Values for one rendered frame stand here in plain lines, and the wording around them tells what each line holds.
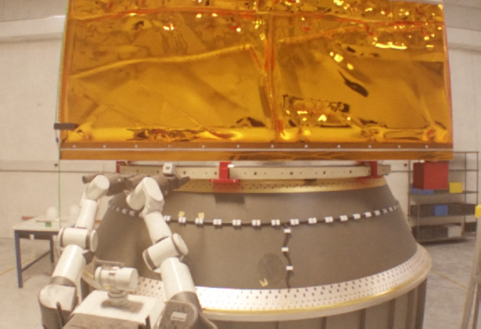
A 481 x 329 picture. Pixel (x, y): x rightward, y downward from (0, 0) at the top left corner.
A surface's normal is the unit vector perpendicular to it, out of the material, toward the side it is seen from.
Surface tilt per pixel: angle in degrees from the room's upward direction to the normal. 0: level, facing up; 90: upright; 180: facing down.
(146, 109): 89
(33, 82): 90
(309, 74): 88
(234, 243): 62
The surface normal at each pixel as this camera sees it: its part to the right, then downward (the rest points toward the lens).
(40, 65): 0.05, -0.03
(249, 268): -0.04, -0.49
